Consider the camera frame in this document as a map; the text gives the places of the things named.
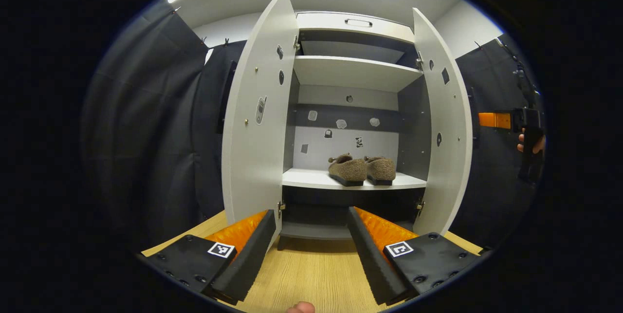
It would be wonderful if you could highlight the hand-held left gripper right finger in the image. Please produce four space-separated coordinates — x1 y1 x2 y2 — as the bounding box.
347 207 482 306

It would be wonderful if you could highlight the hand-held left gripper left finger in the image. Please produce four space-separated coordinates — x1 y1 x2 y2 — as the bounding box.
138 210 278 306

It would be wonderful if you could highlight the white shoe cabinet door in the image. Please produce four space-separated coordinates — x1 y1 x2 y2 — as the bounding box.
221 0 299 245
413 8 474 237

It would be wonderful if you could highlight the brown fuzzy shoe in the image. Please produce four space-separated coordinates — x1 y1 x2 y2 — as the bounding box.
364 156 396 186
328 153 368 187

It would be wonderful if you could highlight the white shoe cabinet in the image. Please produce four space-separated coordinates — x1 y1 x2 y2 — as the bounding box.
280 11 431 240

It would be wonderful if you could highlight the white cabinet shelf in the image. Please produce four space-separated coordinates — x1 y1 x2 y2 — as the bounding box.
293 55 423 92
282 168 427 190

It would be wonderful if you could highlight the white cabinet drawer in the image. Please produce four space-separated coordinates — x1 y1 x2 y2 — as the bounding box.
296 12 415 43

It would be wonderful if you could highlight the black backdrop cloth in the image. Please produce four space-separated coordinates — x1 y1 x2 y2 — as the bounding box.
80 0 548 250

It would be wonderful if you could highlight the black door handle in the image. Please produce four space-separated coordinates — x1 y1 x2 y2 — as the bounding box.
217 60 238 134

